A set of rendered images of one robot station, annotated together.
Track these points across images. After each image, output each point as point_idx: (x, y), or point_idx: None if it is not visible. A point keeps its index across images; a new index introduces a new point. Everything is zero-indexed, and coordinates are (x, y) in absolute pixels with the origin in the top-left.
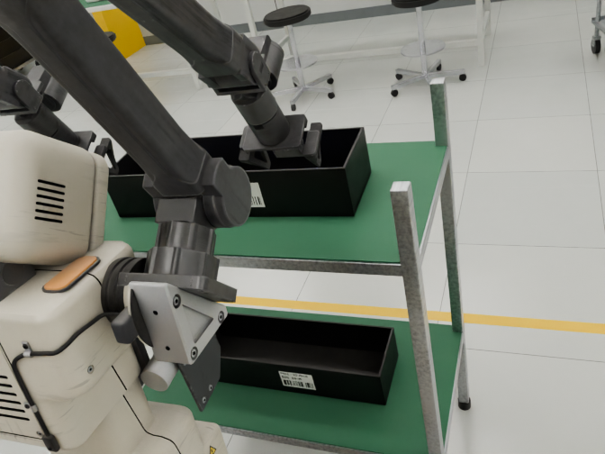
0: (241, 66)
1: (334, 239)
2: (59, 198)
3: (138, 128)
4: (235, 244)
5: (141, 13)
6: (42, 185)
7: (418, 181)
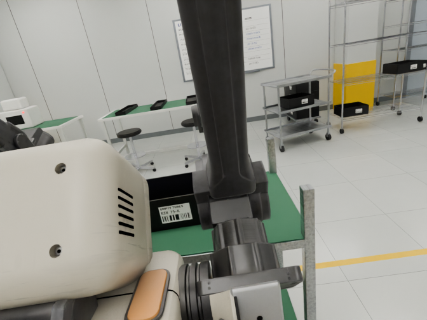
0: None
1: None
2: (130, 209)
3: (244, 119)
4: (180, 247)
5: None
6: (121, 193)
7: (275, 192)
